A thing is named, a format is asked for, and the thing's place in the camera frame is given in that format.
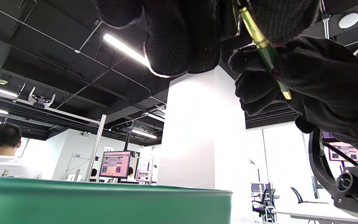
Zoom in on black mesh chair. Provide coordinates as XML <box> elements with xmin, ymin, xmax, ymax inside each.
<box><xmin>251</xmin><ymin>188</ymin><xmax>276</xmax><ymax>224</ymax></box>
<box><xmin>290</xmin><ymin>187</ymin><xmax>328</xmax><ymax>205</ymax></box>

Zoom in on small computer monitor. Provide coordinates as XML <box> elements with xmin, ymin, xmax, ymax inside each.
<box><xmin>136</xmin><ymin>170</ymin><xmax>152</xmax><ymax>182</ymax></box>

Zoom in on aluminium frame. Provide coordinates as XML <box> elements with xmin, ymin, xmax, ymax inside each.
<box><xmin>11</xmin><ymin>98</ymin><xmax>108</xmax><ymax>182</ymax></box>

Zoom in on white camera bracket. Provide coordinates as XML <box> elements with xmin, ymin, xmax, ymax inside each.
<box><xmin>28</xmin><ymin>87</ymin><xmax>56</xmax><ymax>108</ymax></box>

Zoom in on person's right hand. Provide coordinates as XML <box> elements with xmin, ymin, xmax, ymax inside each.
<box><xmin>228</xmin><ymin>35</ymin><xmax>358</xmax><ymax>160</ymax></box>

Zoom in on green fountain pen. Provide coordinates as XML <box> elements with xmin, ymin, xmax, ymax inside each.
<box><xmin>236</xmin><ymin>0</ymin><xmax>293</xmax><ymax>100</ymax></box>

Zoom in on round white ceiling device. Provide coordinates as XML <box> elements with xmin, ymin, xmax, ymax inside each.
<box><xmin>338</xmin><ymin>12</ymin><xmax>358</xmax><ymax>29</ymax></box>

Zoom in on green plastic basket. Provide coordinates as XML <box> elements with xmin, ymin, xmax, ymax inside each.
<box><xmin>0</xmin><ymin>176</ymin><xmax>233</xmax><ymax>224</ymax></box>

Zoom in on grey right hand tracker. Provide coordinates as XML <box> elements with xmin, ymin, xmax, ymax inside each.
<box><xmin>308</xmin><ymin>128</ymin><xmax>358</xmax><ymax>222</ymax></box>

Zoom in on black right glove cable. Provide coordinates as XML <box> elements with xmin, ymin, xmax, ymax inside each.
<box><xmin>322</xmin><ymin>141</ymin><xmax>358</xmax><ymax>167</ymax></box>

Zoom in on black monitor stand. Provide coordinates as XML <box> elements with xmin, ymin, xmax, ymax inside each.
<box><xmin>117</xmin><ymin>132</ymin><xmax>139</xmax><ymax>184</ymax></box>

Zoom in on white desk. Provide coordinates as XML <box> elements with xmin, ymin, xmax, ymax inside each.
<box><xmin>272</xmin><ymin>207</ymin><xmax>358</xmax><ymax>224</ymax></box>

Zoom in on person's left hand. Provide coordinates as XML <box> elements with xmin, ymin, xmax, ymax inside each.
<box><xmin>95</xmin><ymin>0</ymin><xmax>321</xmax><ymax>77</ymax></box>

